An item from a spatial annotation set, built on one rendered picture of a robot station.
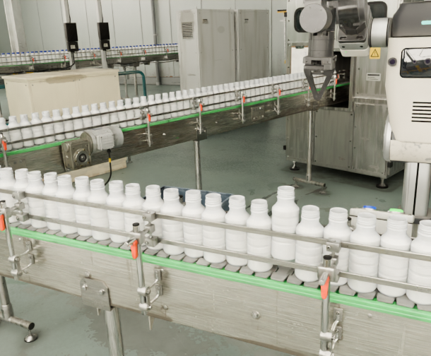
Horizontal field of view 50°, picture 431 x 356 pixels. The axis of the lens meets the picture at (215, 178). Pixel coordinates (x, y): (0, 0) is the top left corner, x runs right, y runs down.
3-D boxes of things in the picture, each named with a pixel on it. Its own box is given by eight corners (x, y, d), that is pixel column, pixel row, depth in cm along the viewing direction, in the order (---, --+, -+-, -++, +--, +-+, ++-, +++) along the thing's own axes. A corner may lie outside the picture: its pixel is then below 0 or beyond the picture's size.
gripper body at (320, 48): (302, 66, 102) (304, 30, 99) (309, 62, 111) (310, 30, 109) (331, 66, 100) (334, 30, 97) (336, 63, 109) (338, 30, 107)
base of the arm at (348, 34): (366, 42, 141) (371, 7, 143) (363, 29, 134) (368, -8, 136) (337, 43, 145) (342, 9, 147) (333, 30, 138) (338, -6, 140)
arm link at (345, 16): (362, 5, 137) (344, 7, 140) (358, -16, 128) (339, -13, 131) (361, 33, 136) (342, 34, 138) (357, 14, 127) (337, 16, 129)
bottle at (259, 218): (266, 275, 104) (264, 208, 99) (242, 269, 107) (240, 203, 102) (277, 264, 109) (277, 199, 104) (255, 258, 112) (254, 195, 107)
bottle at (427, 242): (427, 310, 89) (436, 232, 84) (399, 297, 94) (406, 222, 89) (444, 299, 92) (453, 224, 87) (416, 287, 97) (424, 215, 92)
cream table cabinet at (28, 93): (101, 159, 606) (90, 68, 571) (128, 167, 565) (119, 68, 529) (19, 179, 532) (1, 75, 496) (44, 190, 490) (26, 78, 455)
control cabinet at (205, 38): (216, 125, 802) (211, 8, 745) (237, 128, 769) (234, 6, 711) (181, 133, 747) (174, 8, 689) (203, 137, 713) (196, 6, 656)
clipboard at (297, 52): (291, 76, 492) (291, 45, 482) (309, 77, 476) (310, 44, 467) (288, 77, 489) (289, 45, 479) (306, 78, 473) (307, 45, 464)
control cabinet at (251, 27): (249, 117, 863) (247, 9, 806) (270, 119, 830) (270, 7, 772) (219, 124, 808) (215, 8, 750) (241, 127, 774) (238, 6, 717)
